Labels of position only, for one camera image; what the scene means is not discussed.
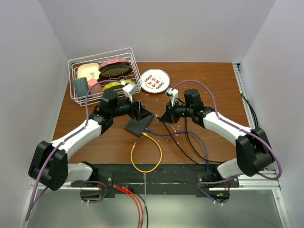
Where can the pink cup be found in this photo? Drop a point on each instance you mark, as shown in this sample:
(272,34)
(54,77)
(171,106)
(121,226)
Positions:
(94,86)

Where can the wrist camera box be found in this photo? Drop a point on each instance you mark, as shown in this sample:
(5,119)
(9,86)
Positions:
(129,90)
(173,94)

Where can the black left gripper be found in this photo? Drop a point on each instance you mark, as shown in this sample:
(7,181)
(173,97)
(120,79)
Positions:
(137,111)

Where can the pink plate in rack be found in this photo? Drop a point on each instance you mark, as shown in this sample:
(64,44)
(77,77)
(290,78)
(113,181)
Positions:
(112,62)

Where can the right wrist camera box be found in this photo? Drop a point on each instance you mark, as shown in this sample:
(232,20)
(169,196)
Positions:
(173,94)

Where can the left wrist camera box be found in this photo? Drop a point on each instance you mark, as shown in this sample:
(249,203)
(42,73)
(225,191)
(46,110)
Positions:
(129,90)

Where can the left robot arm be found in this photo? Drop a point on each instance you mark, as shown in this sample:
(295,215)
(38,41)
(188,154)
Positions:
(50,165)

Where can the white wire dish rack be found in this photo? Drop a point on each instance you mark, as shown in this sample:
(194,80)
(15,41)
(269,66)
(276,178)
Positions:
(90,62)

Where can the green plate in rack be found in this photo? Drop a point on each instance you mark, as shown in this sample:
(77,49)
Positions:
(117,85)

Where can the cream square plate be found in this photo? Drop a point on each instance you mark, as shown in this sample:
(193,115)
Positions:
(88,71)

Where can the white round printed plate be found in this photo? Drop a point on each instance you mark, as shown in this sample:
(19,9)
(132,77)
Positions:
(155,81)

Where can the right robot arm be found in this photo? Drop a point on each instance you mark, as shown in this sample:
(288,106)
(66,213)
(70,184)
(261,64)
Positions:
(252,145)

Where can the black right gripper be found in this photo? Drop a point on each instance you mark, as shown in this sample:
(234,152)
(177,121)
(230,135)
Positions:
(169,116)

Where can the black network switch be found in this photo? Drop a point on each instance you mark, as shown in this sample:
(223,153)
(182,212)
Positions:
(138,127)

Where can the dark olive plate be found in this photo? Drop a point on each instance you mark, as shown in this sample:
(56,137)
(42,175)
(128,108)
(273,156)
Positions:
(115,71)

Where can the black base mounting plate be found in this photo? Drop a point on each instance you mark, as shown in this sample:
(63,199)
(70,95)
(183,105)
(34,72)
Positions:
(167,179)

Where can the dark grey cup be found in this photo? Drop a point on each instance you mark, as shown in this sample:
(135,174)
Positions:
(80,86)

